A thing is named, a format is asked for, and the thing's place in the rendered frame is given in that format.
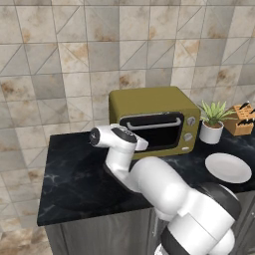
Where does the green plant in white pot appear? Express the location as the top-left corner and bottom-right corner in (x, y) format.
(197, 100), (238, 145)

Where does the round white plate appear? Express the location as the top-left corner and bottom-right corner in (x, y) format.
(204, 152), (253, 184)

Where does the olive green toaster oven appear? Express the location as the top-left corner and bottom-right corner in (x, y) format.
(109, 86), (202, 161)

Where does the wooden knife block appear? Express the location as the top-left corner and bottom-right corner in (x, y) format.
(222, 103), (255, 137)

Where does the black glass toaster oven door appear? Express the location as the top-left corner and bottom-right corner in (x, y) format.
(119, 112), (186, 153)

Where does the grey cupboard door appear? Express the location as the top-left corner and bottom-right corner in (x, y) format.
(44, 208), (156, 255)
(231, 190), (255, 255)

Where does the silver toaster oven door handle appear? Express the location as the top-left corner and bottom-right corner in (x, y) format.
(126, 117), (183, 131)

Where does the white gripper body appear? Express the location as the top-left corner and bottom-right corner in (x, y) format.
(133, 136), (149, 152)

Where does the silver cupboard handle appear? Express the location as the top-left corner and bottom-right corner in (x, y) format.
(151, 212), (159, 237)

